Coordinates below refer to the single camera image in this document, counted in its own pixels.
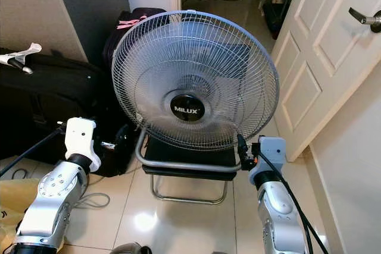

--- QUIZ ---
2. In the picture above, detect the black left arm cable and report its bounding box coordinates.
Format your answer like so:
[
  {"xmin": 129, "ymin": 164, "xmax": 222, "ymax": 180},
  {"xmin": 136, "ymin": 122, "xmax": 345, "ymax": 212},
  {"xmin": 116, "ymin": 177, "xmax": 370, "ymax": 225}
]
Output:
[{"xmin": 0, "ymin": 123, "xmax": 66, "ymax": 177}]

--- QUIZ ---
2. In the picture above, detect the white panelled door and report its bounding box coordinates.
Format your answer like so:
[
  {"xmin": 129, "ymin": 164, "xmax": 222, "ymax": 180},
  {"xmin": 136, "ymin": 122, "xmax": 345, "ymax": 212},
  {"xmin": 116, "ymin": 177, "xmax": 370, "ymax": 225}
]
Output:
[{"xmin": 271, "ymin": 0, "xmax": 381, "ymax": 162}]

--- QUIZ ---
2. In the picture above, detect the black rack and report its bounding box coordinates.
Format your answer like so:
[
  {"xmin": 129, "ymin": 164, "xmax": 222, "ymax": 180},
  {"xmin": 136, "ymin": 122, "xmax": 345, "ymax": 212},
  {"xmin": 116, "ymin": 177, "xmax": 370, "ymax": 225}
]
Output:
[{"xmin": 261, "ymin": 0, "xmax": 303, "ymax": 39}]

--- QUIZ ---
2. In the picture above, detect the black chair with chrome frame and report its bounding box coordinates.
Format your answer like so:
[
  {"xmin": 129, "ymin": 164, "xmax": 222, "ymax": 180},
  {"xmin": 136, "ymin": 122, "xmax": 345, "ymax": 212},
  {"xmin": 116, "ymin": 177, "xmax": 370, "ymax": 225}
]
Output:
[{"xmin": 135, "ymin": 128, "xmax": 243, "ymax": 205}]

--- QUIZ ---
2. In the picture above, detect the grey robot foot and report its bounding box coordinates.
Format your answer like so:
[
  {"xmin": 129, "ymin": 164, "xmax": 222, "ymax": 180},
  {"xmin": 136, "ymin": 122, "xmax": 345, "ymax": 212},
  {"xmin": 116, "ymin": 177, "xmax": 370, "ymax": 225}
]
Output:
[{"xmin": 110, "ymin": 242, "xmax": 154, "ymax": 254}]

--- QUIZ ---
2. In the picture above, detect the grey Milux table fan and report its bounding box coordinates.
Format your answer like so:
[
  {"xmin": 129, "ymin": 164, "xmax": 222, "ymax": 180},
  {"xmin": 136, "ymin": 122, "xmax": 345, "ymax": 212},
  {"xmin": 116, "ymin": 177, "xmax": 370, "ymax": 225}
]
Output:
[{"xmin": 112, "ymin": 10, "xmax": 280, "ymax": 152}]

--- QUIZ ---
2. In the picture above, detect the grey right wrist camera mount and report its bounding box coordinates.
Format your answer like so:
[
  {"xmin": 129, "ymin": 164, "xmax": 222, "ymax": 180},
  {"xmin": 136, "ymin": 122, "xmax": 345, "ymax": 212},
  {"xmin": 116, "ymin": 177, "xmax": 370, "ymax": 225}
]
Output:
[{"xmin": 250, "ymin": 136, "xmax": 287, "ymax": 177}]

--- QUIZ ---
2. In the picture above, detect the white luggage tag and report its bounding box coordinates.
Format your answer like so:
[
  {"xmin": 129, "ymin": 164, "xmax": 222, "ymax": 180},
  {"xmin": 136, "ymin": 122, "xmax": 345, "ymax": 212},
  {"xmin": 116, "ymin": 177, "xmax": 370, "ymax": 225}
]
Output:
[{"xmin": 0, "ymin": 43, "xmax": 43, "ymax": 75}]

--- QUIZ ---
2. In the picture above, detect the pink ribbon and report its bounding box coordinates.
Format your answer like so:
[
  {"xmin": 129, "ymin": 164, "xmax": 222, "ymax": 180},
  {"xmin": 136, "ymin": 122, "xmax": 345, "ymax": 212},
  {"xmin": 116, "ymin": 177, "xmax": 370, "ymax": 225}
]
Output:
[{"xmin": 117, "ymin": 15, "xmax": 149, "ymax": 30}]

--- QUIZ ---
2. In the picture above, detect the dark purple bag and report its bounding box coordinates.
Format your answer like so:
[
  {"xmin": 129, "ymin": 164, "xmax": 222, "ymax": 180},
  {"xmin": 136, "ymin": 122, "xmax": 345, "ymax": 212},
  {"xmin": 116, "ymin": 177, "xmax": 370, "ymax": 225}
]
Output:
[{"xmin": 102, "ymin": 8, "xmax": 170, "ymax": 73}]

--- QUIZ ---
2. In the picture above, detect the dark metal door handle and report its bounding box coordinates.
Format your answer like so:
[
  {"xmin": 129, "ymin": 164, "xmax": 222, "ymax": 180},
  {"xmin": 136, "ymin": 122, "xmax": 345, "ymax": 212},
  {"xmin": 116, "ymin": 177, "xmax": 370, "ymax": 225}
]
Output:
[{"xmin": 349, "ymin": 8, "xmax": 381, "ymax": 33}]

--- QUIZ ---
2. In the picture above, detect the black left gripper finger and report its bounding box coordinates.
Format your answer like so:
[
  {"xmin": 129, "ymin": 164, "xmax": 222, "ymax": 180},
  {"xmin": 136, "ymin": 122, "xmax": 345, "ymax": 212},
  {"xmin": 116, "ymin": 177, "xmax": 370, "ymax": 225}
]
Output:
[{"xmin": 118, "ymin": 124, "xmax": 138, "ymax": 159}]

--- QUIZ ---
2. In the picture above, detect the large black suitcase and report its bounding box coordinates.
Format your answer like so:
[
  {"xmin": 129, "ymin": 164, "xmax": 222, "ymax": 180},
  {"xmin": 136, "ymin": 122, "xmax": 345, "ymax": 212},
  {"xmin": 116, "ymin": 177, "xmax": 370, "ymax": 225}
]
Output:
[{"xmin": 0, "ymin": 48, "xmax": 123, "ymax": 168}]

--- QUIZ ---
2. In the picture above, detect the yellow cartoon egg blanket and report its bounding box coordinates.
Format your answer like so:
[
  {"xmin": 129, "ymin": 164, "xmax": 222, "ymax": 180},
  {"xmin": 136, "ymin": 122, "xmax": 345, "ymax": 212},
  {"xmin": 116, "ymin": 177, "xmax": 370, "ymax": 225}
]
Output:
[{"xmin": 0, "ymin": 178, "xmax": 41, "ymax": 254}]

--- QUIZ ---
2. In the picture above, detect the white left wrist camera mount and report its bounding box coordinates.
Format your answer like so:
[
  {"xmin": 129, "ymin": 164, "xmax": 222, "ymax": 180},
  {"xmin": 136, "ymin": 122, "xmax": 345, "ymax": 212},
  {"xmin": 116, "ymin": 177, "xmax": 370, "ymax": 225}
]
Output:
[{"xmin": 64, "ymin": 117, "xmax": 101, "ymax": 168}]

